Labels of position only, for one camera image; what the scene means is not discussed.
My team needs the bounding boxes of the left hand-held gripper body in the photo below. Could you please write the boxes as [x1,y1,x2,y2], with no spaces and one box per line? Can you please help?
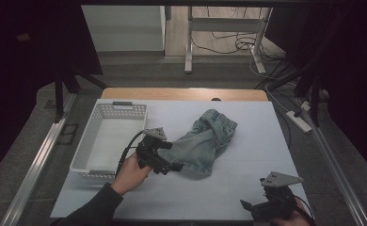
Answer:
[136,126,174,175]

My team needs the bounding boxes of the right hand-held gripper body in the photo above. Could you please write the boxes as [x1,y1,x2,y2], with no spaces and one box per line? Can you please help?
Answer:
[249,170,304,221]

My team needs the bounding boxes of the light blue denim pants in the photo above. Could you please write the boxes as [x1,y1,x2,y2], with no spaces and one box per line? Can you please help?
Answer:
[157,108,238,176]

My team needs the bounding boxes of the white perforated plastic basket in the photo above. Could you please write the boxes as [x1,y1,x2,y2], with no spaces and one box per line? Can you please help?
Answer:
[69,101,149,180]

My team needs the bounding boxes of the person's right hand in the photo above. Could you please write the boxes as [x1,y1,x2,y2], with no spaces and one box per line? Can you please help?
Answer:
[269,197,311,226]

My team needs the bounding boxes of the person's left hand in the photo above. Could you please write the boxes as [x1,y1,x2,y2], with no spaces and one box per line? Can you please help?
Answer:
[110,152,153,197]

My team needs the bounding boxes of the white board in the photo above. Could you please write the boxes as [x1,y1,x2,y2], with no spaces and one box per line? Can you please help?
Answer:
[50,98,308,221]

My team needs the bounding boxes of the wooden table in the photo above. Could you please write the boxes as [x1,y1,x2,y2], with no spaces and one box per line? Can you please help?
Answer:
[100,87,269,103]

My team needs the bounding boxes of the white power strip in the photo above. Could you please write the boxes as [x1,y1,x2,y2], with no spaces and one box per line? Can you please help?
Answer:
[285,109,313,134]

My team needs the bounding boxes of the dark floor grate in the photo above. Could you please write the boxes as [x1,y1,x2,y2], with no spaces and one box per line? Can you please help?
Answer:
[56,122,80,146]

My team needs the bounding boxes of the black metal stand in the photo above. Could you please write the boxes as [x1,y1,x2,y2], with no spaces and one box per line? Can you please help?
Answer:
[53,64,109,124]
[256,59,331,128]

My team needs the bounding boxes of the white cabinet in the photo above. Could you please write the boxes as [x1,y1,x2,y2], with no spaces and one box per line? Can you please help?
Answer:
[80,4,168,53]

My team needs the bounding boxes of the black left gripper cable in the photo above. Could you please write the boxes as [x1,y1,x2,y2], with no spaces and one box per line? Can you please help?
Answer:
[115,130,146,177]

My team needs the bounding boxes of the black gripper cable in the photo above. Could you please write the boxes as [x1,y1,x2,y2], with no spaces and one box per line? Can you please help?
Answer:
[293,193,317,226]
[115,130,146,177]

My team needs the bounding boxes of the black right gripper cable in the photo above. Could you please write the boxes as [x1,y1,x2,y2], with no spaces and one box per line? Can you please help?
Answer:
[293,193,317,226]

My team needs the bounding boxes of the aluminium rail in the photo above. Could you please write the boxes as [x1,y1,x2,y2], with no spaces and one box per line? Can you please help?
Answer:
[295,97,367,226]
[0,91,79,226]

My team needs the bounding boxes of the white metal desk frame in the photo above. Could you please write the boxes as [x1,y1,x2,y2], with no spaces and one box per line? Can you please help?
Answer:
[183,5,274,75]

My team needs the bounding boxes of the tangle of black floor cables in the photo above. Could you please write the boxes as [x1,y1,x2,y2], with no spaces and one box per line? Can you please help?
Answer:
[190,6,288,64]

